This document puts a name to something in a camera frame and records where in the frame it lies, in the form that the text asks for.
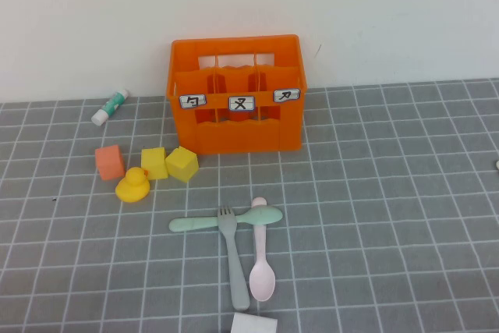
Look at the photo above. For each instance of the yellow foam cube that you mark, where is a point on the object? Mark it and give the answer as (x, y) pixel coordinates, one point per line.
(181, 165)
(154, 162)

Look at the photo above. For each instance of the orange plastic cutlery holder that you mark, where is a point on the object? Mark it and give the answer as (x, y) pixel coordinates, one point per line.
(238, 140)

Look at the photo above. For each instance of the grey plastic fork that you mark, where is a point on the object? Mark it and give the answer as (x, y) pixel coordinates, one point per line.
(238, 278)

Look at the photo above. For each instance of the white label reading 勺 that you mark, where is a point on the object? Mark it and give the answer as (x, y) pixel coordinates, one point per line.
(193, 101)

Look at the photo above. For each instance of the mint green plastic spoon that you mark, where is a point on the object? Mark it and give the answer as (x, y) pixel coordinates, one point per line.
(265, 215)

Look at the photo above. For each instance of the white paper sheet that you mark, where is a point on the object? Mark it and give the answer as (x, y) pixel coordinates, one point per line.
(253, 324)

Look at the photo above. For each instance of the white green glue stick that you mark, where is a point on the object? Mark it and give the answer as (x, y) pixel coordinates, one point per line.
(111, 106)

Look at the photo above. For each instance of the pink plastic spoon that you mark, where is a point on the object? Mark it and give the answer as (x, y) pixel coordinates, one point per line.
(262, 278)

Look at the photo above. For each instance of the white label reading 刀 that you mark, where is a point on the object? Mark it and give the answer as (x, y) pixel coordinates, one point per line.
(286, 95)

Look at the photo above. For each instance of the white label reading 叉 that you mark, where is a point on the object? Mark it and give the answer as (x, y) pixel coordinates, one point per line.
(241, 103)

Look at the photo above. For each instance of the yellow rubber duck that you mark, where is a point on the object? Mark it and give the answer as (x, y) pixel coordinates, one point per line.
(132, 189)

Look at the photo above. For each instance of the orange foam cube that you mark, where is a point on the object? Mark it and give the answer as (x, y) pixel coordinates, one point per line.
(110, 163)

